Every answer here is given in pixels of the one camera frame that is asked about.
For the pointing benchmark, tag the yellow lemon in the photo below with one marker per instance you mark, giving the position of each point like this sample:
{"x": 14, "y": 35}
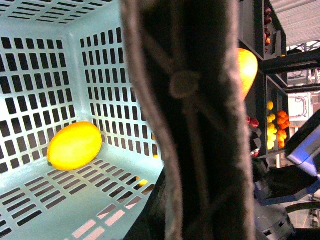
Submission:
{"x": 74, "y": 146}

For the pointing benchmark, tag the brown basket handle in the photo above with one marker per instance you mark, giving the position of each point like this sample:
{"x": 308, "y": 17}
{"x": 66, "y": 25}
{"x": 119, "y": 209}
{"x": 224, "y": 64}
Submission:
{"x": 182, "y": 58}

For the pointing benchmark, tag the light blue plastic basket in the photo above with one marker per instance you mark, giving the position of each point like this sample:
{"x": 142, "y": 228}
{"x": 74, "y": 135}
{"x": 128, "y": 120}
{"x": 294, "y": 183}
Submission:
{"x": 62, "y": 62}

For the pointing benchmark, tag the yellow orange mango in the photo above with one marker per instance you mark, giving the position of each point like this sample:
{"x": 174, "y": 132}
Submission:
{"x": 248, "y": 69}

